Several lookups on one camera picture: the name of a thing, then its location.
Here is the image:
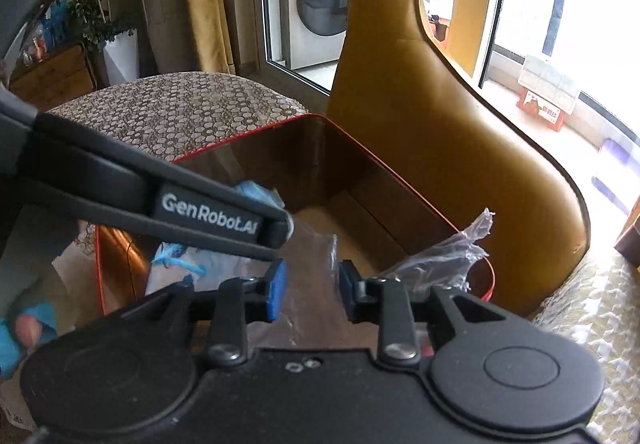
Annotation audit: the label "red white crate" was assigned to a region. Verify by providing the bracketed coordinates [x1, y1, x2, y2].
[515, 54, 582, 133]

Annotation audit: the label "yellow leather chair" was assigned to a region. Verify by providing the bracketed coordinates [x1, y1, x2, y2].
[327, 0, 592, 319]

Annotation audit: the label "translucent purple container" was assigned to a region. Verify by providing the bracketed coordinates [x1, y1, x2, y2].
[591, 133, 640, 215]

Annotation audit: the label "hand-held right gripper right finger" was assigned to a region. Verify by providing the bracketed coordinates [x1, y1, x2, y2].
[338, 260, 508, 367]

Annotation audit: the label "clear plastic bag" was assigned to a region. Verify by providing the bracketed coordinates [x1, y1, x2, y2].
[245, 208, 496, 350]

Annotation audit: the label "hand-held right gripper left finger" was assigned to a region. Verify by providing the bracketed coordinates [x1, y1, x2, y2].
[122, 260, 289, 368]

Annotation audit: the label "silver washing machine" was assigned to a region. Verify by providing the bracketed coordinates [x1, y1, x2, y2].
[276, 0, 351, 71]

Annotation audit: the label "blue bottles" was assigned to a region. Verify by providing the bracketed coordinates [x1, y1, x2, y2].
[39, 0, 72, 45]

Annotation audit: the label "light blue packet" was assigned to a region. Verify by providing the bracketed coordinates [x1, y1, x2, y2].
[0, 302, 58, 377]

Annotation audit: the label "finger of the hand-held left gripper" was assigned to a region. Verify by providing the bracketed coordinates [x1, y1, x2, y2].
[15, 113, 295, 261]

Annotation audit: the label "wooden cabinet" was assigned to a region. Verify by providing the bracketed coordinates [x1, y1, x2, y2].
[9, 42, 97, 100]

